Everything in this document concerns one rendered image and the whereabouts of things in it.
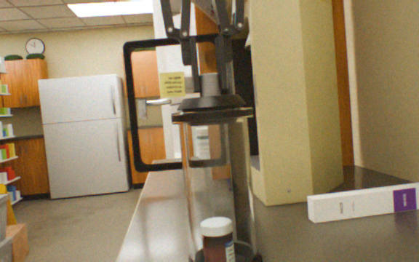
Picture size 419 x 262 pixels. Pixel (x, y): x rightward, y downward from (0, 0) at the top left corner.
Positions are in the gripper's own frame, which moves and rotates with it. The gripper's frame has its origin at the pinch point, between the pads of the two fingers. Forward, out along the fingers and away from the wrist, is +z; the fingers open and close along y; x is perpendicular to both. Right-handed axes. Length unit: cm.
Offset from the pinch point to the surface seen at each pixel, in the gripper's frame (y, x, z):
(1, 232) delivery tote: -135, 232, 84
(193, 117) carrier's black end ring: -2.8, -4.8, 6.5
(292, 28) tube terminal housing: 22.9, 30.7, -10.0
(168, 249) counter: -8.0, 11.8, 28.6
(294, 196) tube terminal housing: 20.5, 30.4, 27.4
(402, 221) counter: 33.4, 11.1, 28.8
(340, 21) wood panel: 53, 68, -18
